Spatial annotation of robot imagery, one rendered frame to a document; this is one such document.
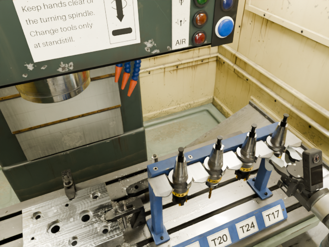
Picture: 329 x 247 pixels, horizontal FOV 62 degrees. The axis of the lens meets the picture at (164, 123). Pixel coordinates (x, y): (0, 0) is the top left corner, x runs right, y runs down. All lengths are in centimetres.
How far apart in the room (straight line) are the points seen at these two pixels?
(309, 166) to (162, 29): 55
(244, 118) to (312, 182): 87
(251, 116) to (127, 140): 72
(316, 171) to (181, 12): 57
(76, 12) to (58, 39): 4
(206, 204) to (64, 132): 69
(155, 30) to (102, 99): 82
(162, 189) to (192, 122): 125
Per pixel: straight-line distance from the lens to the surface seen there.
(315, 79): 135
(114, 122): 133
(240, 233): 102
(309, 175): 84
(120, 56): 44
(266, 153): 87
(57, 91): 59
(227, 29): 50
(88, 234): 96
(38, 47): 42
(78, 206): 103
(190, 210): 108
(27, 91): 61
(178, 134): 185
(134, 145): 148
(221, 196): 113
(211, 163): 77
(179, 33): 47
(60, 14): 41
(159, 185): 75
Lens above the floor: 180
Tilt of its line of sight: 39 degrees down
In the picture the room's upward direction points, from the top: 1 degrees counter-clockwise
